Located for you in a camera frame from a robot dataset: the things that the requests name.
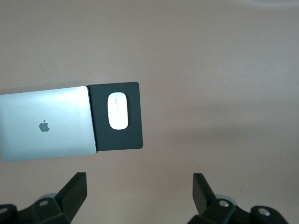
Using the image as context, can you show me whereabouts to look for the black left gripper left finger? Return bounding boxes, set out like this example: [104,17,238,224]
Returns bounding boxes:
[0,172,87,224]

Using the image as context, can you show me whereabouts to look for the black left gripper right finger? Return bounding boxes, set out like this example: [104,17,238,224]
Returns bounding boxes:
[188,173,289,224]

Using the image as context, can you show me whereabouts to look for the white computer mouse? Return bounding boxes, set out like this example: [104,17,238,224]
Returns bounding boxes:
[107,92,129,130]

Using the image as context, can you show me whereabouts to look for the black mouse pad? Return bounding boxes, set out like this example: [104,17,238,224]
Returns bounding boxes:
[86,81,143,152]

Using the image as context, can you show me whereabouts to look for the silver closed laptop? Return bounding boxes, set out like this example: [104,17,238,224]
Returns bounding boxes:
[0,85,97,163]

